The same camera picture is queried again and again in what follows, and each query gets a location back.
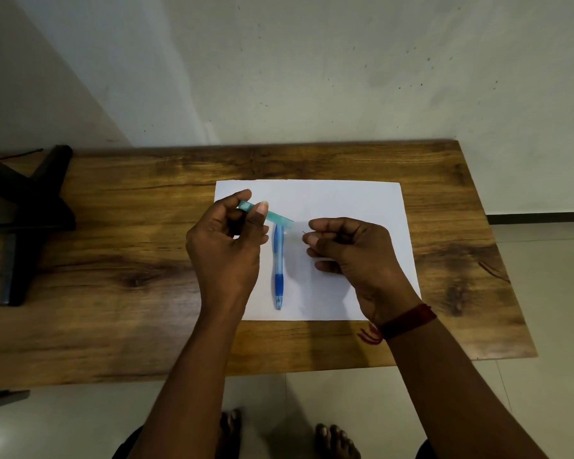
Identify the person's right hand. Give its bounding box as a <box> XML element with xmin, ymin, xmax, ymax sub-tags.
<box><xmin>302</xmin><ymin>217</ymin><xmax>423</xmax><ymax>326</ymax></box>

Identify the person's left hand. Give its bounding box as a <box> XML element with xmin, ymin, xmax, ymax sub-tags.
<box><xmin>186</xmin><ymin>188</ymin><xmax>271</xmax><ymax>317</ymax></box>

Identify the teal pencil lead tube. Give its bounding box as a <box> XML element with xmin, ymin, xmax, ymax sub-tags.
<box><xmin>237</xmin><ymin>200</ymin><xmax>295</xmax><ymax>230</ymax></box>

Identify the person's left forearm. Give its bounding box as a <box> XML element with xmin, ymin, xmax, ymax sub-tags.
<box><xmin>128</xmin><ymin>308</ymin><xmax>247</xmax><ymax>459</ymax></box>

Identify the person's right forearm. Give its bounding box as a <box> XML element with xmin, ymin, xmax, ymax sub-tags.
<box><xmin>380</xmin><ymin>314</ymin><xmax>550</xmax><ymax>459</ymax></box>

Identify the blue mechanical pencil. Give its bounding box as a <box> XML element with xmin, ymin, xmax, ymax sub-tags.
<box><xmin>272</xmin><ymin>223</ymin><xmax>286</xmax><ymax>311</ymax></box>

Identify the white paper sheet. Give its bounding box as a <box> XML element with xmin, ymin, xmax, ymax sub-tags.
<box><xmin>213</xmin><ymin>179</ymin><xmax>422</xmax><ymax>323</ymax></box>

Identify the red thread wristband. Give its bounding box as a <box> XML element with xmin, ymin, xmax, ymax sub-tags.
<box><xmin>357</xmin><ymin>303</ymin><xmax>438</xmax><ymax>346</ymax></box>

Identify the wooden table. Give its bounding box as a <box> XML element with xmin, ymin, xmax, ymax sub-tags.
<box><xmin>0</xmin><ymin>140</ymin><xmax>538</xmax><ymax>392</ymax></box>

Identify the person's right foot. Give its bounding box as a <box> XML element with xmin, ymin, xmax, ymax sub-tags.
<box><xmin>314</xmin><ymin>423</ymin><xmax>362</xmax><ymax>459</ymax></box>

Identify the person's foot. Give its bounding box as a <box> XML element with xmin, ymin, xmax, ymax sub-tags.
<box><xmin>314</xmin><ymin>423</ymin><xmax>362</xmax><ymax>459</ymax></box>
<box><xmin>218</xmin><ymin>408</ymin><xmax>244</xmax><ymax>459</ymax></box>

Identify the person's left foot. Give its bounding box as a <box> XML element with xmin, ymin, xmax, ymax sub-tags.
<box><xmin>218</xmin><ymin>408</ymin><xmax>244</xmax><ymax>459</ymax></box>

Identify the dark skirting board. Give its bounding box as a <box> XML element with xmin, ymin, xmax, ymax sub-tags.
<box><xmin>486</xmin><ymin>212</ymin><xmax>574</xmax><ymax>226</ymax></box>

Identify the black metal stand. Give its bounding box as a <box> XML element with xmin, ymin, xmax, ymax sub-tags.
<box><xmin>0</xmin><ymin>145</ymin><xmax>77</xmax><ymax>307</ymax></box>

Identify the black cable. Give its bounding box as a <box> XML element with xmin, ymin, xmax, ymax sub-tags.
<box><xmin>0</xmin><ymin>148</ymin><xmax>44</xmax><ymax>161</ymax></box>

